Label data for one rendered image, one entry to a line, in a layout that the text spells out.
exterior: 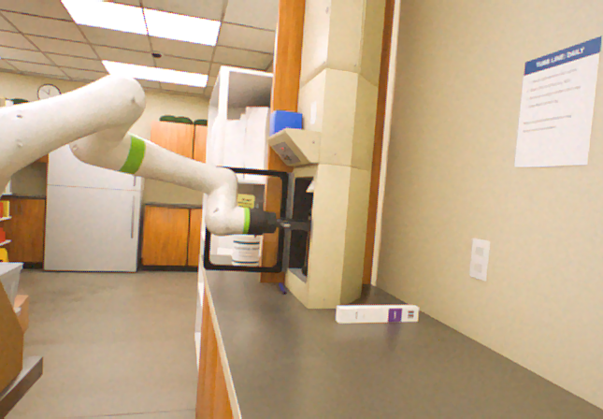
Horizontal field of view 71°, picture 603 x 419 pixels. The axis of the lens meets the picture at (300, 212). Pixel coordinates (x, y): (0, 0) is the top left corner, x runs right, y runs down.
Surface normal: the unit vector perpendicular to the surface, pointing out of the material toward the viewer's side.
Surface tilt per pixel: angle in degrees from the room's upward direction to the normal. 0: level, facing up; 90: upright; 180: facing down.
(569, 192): 90
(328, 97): 90
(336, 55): 90
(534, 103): 90
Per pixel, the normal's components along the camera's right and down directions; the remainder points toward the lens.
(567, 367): -0.96, -0.06
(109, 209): 0.27, 0.07
